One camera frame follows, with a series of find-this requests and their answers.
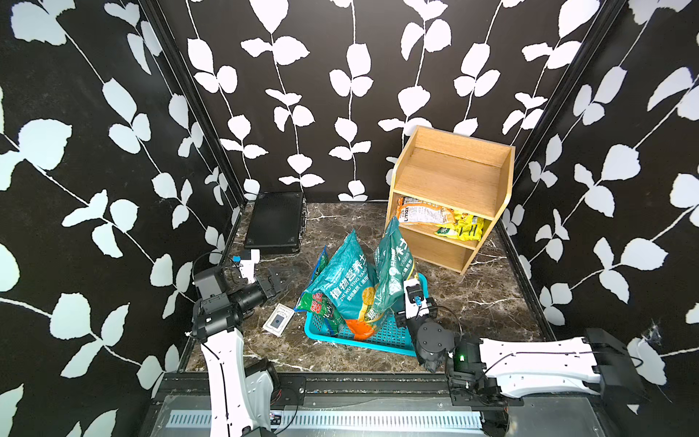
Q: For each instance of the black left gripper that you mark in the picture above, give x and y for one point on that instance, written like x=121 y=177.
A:
x=271 y=280

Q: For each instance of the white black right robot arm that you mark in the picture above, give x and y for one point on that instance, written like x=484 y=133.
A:
x=492 y=371

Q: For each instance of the teal plastic basket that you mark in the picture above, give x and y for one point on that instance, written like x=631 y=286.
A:
x=389 y=338

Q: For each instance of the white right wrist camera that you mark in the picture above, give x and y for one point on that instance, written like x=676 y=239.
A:
x=415 y=302

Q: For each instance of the yellow green fertilizer packet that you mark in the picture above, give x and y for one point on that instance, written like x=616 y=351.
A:
x=466 y=228

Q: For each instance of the wooden two-tier shelf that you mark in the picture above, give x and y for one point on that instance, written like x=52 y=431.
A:
x=467 y=174

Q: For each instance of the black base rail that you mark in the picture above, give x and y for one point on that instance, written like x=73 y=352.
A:
x=330 y=390

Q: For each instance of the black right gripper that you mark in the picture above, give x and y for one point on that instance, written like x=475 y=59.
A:
x=404 y=320

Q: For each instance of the orange white fertilizer packet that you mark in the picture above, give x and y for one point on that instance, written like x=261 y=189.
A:
x=413 y=211

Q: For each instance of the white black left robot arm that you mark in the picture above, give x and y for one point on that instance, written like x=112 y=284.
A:
x=240 y=396

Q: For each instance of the dark green fertilizer bag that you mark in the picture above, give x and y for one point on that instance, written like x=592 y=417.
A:
x=394 y=264

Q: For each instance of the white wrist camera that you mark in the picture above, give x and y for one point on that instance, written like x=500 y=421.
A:
x=415 y=302
x=246 y=264

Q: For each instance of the teal orange fertilizer bag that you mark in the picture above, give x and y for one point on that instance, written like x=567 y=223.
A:
x=349 y=282

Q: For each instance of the black ribbed aluminium case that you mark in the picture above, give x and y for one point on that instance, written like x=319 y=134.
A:
x=276 y=223

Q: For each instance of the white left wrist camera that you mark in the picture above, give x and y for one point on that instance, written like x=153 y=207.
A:
x=246 y=264

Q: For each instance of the green pink soil bag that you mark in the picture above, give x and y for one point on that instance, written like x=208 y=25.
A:
x=318 y=304

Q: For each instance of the small white card box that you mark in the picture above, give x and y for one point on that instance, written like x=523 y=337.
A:
x=279 y=320

